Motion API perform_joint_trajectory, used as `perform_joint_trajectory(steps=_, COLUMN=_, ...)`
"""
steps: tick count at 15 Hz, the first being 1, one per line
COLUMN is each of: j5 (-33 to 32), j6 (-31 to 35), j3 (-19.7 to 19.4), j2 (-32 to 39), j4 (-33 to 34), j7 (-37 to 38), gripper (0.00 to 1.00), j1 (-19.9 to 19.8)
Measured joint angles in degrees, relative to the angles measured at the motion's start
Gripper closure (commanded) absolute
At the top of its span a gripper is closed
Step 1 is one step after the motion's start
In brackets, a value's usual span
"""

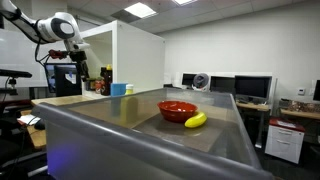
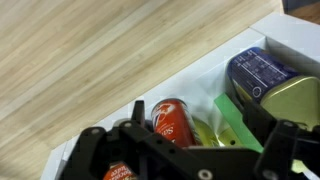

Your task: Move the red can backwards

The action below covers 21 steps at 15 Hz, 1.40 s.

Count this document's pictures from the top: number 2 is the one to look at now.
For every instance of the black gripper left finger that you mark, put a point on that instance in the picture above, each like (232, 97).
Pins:
(150, 143)

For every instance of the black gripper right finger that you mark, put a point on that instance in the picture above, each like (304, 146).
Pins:
(280, 143)

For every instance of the red soup can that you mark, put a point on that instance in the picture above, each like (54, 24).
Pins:
(173, 123)

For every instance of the blue labelled tin can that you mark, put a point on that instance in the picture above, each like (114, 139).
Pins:
(260, 70)

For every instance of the chocolate fudge syrup bottle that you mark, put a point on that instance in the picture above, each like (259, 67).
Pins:
(118, 173)

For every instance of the green box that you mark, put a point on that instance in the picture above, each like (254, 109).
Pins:
(233, 116)

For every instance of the white shelf cabinet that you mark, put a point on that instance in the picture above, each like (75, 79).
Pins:
(186, 83)

